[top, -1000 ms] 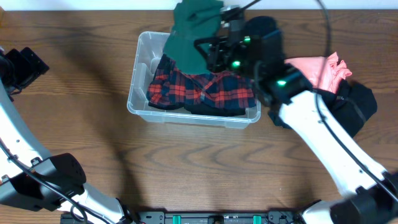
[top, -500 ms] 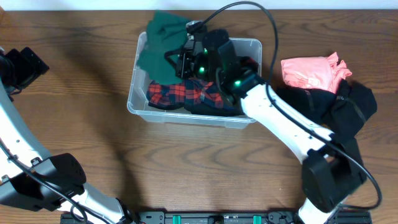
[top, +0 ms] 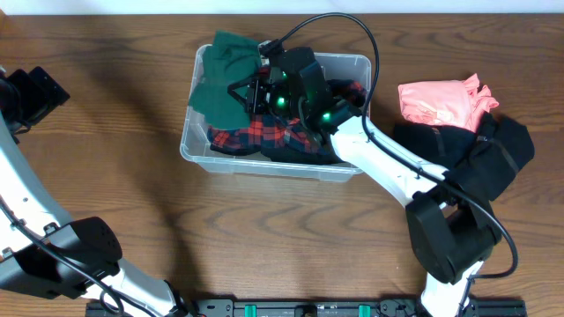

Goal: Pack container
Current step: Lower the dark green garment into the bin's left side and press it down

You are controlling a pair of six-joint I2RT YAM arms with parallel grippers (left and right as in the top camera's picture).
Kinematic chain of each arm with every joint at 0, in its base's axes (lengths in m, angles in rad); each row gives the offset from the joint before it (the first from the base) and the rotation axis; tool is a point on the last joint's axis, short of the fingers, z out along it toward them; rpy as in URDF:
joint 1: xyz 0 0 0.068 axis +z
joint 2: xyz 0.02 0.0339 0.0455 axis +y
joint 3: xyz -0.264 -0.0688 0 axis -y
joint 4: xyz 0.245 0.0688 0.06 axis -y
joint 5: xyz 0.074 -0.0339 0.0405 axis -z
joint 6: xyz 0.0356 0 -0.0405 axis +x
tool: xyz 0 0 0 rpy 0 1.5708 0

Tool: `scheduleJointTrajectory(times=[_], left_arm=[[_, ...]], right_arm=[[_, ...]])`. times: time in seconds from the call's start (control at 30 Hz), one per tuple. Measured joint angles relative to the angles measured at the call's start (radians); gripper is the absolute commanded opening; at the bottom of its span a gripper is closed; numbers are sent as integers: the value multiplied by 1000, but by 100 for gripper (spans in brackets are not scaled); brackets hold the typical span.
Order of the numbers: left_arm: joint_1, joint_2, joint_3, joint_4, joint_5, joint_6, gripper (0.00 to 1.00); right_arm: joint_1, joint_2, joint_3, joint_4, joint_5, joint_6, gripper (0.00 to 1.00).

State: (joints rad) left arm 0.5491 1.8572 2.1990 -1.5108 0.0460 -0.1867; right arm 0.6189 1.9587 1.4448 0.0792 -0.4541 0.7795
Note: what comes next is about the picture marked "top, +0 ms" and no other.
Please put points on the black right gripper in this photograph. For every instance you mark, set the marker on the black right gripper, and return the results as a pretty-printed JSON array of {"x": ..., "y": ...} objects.
[{"x": 258, "y": 99}]

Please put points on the dark green garment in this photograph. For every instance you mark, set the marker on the dark green garment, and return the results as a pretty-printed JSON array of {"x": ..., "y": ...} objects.
[{"x": 230, "y": 59}]

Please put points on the pink garment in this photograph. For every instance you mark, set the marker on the pink garment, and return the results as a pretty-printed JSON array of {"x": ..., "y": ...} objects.
[{"x": 457, "y": 103}]

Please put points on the clear plastic storage bin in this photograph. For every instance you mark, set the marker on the clear plastic storage bin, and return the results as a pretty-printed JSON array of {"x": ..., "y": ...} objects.
[{"x": 195, "y": 147}]

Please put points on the black garment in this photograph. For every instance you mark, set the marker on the black garment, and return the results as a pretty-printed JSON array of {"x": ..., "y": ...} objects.
[
  {"x": 284, "y": 155},
  {"x": 495, "y": 153}
]

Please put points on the red black plaid shirt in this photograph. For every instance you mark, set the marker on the red black plaid shirt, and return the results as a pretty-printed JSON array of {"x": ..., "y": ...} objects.
[{"x": 266, "y": 131}]

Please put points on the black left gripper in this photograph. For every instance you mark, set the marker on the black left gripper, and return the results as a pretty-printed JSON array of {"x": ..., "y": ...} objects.
[{"x": 48, "y": 89}]

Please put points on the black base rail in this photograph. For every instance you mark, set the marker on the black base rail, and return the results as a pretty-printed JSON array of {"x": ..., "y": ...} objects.
[{"x": 383, "y": 308}]

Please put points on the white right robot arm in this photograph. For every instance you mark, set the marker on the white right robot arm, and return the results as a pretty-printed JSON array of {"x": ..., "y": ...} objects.
[{"x": 451, "y": 231}]

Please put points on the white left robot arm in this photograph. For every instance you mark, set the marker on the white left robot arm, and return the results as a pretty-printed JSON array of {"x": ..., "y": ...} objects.
[{"x": 46, "y": 253}]

